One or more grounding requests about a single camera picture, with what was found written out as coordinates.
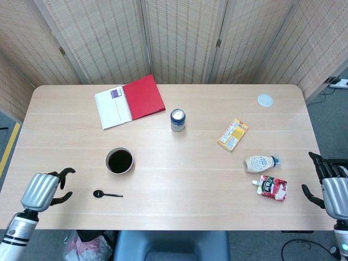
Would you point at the brass screen hinge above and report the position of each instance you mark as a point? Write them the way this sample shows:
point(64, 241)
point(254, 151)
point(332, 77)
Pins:
point(62, 51)
point(218, 43)

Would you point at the blue grey chair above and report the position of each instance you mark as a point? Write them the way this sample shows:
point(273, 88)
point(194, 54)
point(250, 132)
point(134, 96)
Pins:
point(171, 244)

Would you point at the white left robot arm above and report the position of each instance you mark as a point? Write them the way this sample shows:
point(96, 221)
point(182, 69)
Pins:
point(16, 233)

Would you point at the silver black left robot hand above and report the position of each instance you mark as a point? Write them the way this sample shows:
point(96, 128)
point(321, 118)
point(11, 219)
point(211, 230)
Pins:
point(40, 191)

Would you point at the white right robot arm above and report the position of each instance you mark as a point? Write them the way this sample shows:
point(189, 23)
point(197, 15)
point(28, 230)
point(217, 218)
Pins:
point(342, 239)

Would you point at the white power strip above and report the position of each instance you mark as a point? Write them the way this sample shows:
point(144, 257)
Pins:
point(341, 83)

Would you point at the black spoon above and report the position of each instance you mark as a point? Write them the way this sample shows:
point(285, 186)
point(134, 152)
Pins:
point(98, 193)

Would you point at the woven folding screen panel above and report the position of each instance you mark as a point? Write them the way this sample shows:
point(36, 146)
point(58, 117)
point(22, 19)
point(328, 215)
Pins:
point(185, 40)
point(103, 40)
point(13, 89)
point(30, 40)
point(253, 40)
point(320, 40)

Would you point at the white bowl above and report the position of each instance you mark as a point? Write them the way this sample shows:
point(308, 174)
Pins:
point(119, 161)

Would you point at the cream squeeze bottle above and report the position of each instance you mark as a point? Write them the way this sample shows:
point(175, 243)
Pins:
point(258, 163)

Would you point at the white round table cap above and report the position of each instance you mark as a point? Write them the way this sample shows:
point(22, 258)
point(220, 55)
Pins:
point(265, 100)

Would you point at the yellow cardboard box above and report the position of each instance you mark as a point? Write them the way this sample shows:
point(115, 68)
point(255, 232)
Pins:
point(233, 134)

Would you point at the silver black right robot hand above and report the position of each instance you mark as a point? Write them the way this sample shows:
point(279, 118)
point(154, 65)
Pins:
point(335, 195)

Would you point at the red spiral notebook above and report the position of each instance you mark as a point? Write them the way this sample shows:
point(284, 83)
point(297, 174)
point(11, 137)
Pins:
point(141, 96)

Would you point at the blue white drink can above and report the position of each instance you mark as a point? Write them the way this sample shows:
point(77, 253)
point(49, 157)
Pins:
point(178, 122)

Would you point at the translucent plastic bag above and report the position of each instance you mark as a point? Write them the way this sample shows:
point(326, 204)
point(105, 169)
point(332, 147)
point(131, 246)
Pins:
point(87, 248)

